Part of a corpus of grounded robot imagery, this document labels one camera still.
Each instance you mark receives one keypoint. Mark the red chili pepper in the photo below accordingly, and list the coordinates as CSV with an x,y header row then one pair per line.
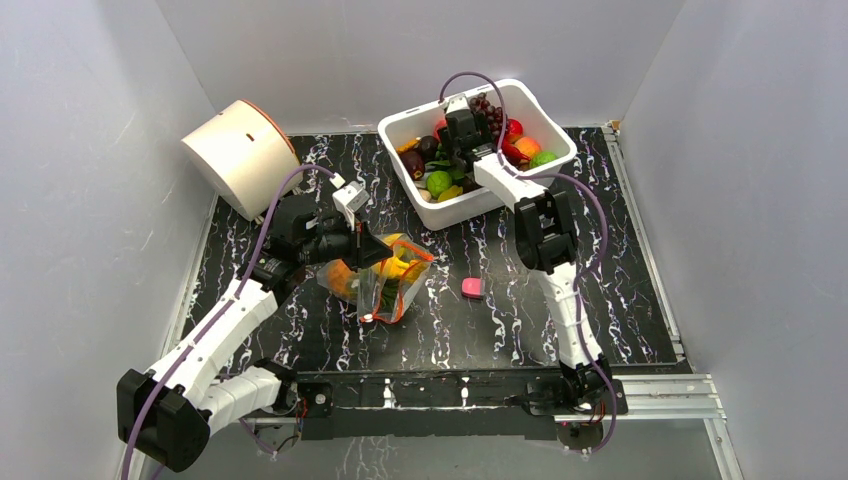
x,y
514,156

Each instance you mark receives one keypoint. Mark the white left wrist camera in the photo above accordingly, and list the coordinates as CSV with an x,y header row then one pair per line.
x,y
349,198

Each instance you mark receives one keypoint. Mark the small pink box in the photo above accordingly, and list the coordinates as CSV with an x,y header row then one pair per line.
x,y
473,288

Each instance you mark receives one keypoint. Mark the red apple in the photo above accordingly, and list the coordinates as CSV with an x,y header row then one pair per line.
x,y
514,130

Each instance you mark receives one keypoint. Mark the clear zip top bag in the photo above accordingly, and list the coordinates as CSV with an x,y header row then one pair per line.
x,y
380,299

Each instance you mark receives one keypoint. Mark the dark grape bunch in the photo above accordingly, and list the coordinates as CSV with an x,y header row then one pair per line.
x,y
493,114

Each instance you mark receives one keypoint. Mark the yellow lemon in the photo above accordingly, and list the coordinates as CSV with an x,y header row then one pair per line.
x,y
450,193

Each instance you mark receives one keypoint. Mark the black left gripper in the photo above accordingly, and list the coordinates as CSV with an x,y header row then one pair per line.
x,y
369,249

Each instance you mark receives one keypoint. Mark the yellow banana bunch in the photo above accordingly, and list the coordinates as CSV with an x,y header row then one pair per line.
x,y
407,261

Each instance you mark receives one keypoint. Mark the dark purple plum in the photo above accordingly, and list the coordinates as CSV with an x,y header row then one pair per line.
x,y
413,163

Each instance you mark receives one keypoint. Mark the green round fruit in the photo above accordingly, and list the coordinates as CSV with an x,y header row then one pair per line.
x,y
542,158

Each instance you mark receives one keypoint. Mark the orange toy pineapple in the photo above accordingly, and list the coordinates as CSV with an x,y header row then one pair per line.
x,y
341,280

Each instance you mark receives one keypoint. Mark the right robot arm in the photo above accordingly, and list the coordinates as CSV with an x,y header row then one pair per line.
x,y
546,241

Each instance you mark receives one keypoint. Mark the orange apricot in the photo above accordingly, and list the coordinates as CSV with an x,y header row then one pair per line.
x,y
528,147

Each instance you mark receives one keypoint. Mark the dark purple mangosteen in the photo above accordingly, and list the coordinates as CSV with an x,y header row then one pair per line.
x,y
427,148

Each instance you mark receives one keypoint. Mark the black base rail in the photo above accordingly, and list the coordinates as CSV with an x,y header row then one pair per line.
x,y
534,403

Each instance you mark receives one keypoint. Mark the green lime ball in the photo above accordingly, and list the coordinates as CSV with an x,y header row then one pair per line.
x,y
438,182

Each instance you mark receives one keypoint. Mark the white cylindrical container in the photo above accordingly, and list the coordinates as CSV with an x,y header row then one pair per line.
x,y
244,155

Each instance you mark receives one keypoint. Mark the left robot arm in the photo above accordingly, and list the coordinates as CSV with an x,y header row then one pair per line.
x,y
170,411

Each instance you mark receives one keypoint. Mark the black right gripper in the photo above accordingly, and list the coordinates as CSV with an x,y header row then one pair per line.
x,y
457,148

